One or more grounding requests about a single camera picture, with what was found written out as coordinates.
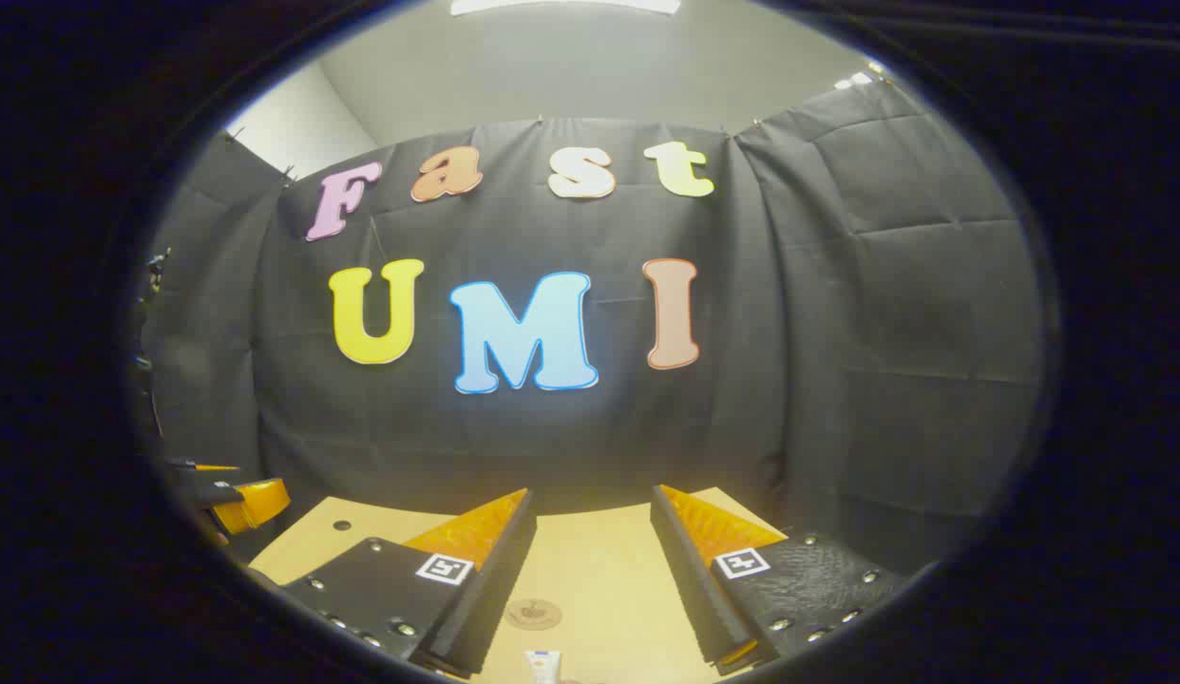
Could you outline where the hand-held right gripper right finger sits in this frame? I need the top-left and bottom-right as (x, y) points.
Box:
(649, 484), (911, 678)

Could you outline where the black backdrop cloth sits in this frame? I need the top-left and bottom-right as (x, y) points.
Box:
(134, 81), (1047, 580)

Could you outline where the round cork coaster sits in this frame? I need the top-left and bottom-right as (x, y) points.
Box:
(505, 598), (563, 632)

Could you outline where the ceiling light panel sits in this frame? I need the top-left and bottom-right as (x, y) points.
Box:
(450, 0), (681, 16)

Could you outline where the wooden desktop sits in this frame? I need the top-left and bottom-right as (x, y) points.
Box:
(248, 486), (790, 684)

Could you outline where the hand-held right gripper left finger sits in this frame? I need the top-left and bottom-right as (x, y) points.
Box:
(279, 487), (539, 679)

